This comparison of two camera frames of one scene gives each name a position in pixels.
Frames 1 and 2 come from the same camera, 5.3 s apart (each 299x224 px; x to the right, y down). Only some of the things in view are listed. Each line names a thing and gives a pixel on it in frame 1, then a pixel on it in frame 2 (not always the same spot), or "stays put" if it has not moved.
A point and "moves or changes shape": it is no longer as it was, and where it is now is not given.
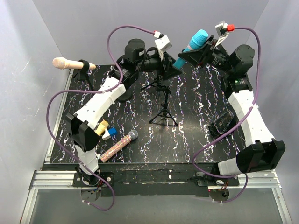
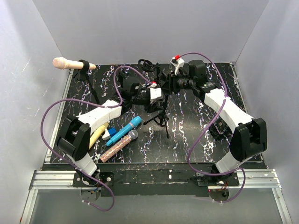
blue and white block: x=109 y=133 stays put
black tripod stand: x=165 y=112 moves or changes shape
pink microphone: x=61 y=63 stays put
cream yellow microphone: x=101 y=127 stays put
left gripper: x=171 y=71 → x=153 y=107
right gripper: x=194 y=57 → x=166 y=87
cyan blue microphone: x=199 y=38 → x=137 y=122
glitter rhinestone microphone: x=132 y=135 stays put
